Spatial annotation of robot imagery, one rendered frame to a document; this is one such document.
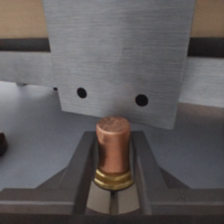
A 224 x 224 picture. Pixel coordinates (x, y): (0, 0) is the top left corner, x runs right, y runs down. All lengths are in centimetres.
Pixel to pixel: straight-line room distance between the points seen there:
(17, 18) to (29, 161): 24
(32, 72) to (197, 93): 23
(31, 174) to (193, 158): 26
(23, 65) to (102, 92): 17
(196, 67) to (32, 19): 25
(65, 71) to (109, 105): 5
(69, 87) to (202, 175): 23
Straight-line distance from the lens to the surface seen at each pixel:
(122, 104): 15
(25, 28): 33
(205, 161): 32
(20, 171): 31
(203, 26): 23
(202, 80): 19
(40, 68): 26
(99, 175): 16
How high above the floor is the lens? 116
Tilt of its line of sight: 27 degrees up
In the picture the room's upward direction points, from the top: 179 degrees clockwise
